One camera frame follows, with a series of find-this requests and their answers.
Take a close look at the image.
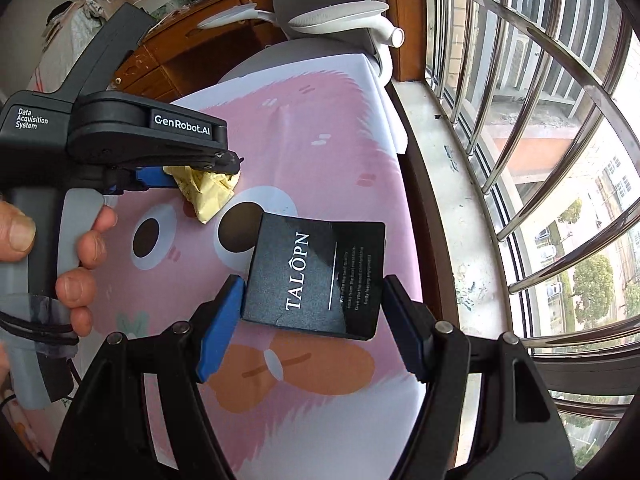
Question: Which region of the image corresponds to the white window sill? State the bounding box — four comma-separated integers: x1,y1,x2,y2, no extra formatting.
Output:
390,80,506,461

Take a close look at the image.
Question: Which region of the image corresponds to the white lace furniture cover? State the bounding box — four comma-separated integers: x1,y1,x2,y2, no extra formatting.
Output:
30,0,106,91

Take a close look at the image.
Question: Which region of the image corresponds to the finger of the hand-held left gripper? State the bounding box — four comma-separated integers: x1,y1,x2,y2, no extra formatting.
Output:
102,166,180,196
132,149,246,177

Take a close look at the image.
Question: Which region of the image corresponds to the person's left hand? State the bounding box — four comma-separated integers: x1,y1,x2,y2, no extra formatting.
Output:
0,199,119,337

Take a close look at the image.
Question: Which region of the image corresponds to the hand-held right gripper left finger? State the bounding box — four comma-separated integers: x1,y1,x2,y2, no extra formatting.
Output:
50,274,247,480

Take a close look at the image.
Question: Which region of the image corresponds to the metal window grille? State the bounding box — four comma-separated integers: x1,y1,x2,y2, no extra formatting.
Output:
422,0,640,471

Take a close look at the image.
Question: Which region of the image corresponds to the black cable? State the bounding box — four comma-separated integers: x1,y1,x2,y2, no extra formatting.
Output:
0,310,83,406

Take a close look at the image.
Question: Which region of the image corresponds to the yellow paper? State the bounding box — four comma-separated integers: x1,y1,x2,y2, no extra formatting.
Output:
164,164,241,224

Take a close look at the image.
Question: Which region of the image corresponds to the printed cartoon tablecloth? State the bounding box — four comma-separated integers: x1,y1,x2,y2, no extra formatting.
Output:
30,52,423,480

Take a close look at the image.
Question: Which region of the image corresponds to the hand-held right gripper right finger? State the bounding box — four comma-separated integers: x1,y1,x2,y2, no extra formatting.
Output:
382,275,576,480

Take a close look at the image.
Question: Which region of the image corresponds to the wooden writing desk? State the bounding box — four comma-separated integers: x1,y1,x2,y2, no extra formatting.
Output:
107,0,286,103

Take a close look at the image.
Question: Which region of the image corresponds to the black cardboard box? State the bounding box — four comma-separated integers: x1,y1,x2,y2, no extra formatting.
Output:
241,212,387,342

